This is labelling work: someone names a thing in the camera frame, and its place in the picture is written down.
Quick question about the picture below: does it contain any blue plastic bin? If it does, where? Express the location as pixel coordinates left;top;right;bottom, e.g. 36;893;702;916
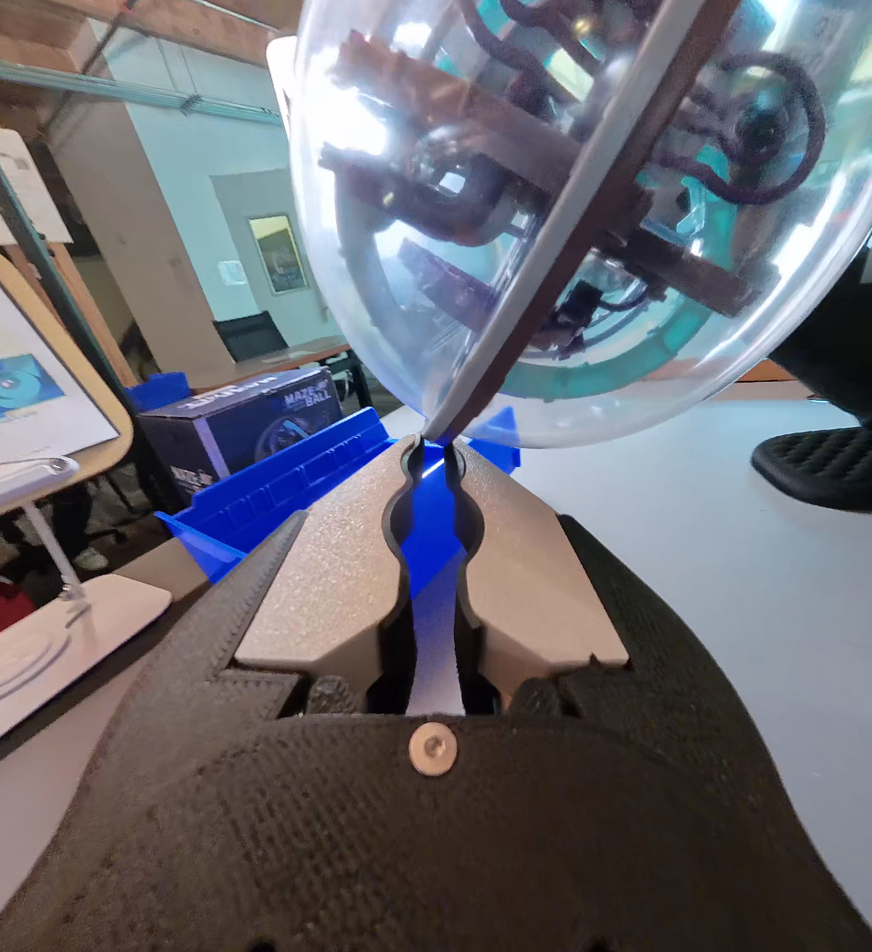
155;405;520;602

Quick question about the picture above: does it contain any printed instruction sheet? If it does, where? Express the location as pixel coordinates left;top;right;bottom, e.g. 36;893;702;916
0;238;122;471

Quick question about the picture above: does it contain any person's right forearm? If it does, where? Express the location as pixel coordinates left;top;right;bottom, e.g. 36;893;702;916
767;245;872;449

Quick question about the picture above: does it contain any black office chair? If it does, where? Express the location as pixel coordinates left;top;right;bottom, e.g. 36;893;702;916
213;311;290;365

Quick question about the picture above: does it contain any dark blue cardboard box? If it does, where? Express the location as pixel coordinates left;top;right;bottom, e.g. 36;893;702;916
138;366;345;508

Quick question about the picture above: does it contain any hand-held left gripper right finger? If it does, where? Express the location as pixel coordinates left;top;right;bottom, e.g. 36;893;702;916
453;440;629;709

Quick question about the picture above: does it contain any clear maze ball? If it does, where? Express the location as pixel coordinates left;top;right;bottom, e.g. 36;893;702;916
287;0;872;452

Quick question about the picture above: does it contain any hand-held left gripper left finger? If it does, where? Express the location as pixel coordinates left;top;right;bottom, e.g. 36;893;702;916
234;435;421;711

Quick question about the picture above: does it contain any white paper notice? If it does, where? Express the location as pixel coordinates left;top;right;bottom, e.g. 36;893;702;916
0;126;74;248

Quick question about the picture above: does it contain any framed wall picture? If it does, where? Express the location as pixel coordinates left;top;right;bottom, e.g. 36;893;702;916
248;215;310;296

